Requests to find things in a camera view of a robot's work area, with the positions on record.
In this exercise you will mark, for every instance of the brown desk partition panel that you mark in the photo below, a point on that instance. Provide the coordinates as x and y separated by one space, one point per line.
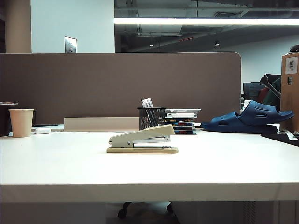
105 84

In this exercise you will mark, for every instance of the black mesh pen holder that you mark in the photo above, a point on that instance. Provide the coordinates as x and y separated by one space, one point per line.
154 117

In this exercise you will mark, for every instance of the cardboard box with labels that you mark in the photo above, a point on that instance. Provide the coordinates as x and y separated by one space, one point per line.
290 93

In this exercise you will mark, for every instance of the white black pen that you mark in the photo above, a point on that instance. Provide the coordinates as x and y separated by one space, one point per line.
150 102
144 102

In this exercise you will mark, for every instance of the green jacket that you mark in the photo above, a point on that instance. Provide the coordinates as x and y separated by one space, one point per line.
273 98

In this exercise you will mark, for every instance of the beige metal stapler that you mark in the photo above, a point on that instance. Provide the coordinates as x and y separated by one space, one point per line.
144 135

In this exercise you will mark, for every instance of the stack of colourful books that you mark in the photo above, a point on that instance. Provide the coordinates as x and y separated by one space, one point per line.
181 127

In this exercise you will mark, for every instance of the blue rubber slipper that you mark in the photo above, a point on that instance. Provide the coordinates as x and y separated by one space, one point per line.
261 112
233 124

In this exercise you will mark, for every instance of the black mesh office chair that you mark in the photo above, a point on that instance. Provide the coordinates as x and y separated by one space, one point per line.
252 91

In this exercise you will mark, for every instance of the clear plastic box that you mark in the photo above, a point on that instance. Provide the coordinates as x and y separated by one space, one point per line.
182 113

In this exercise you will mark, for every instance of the beige paper cup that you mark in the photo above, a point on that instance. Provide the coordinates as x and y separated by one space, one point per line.
21 122

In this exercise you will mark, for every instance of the black cylindrical container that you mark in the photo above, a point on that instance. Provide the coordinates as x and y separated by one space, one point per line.
5 119

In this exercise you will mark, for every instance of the metal wall switch plate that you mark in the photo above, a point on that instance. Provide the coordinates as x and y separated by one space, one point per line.
70 44

